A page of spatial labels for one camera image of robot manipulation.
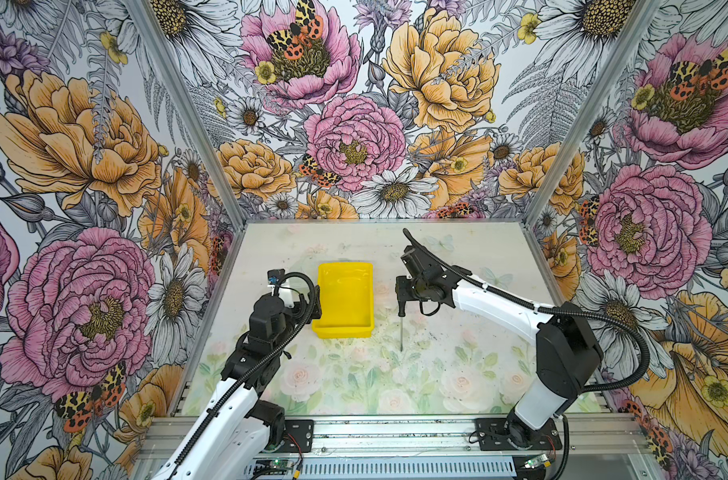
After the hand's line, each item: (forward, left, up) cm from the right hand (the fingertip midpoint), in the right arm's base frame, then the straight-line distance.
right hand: (400, 297), depth 87 cm
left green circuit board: (-37, +31, -11) cm, 49 cm away
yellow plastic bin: (+6, +16, -10) cm, 20 cm away
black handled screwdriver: (-8, 0, -7) cm, 10 cm away
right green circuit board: (-38, -29, -12) cm, 50 cm away
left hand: (-4, +26, +8) cm, 28 cm away
